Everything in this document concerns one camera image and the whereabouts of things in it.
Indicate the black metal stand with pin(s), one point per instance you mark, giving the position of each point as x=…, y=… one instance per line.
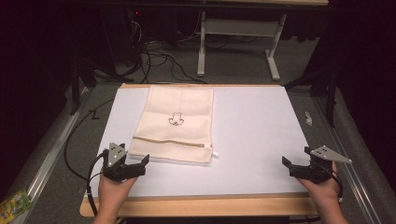
x=76, y=84
x=331, y=93

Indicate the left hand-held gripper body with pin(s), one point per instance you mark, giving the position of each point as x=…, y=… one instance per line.
x=115, y=155

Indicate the green printed packet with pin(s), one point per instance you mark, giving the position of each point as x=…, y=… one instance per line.
x=14, y=207

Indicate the white desk frame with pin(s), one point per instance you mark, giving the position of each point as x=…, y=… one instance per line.
x=239, y=28

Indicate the person's left hand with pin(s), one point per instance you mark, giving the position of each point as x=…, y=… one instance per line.
x=113, y=193

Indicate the aluminium floor rail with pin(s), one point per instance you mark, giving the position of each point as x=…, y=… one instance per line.
x=46, y=161
x=345, y=161

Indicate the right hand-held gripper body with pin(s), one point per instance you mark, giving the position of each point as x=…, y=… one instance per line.
x=320, y=161

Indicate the cream zippered cloth bag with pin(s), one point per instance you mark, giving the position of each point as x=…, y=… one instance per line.
x=177, y=105

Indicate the white table mat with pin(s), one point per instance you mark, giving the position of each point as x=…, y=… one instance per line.
x=249, y=140

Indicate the person's right hand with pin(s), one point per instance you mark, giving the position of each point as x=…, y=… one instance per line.
x=323, y=191

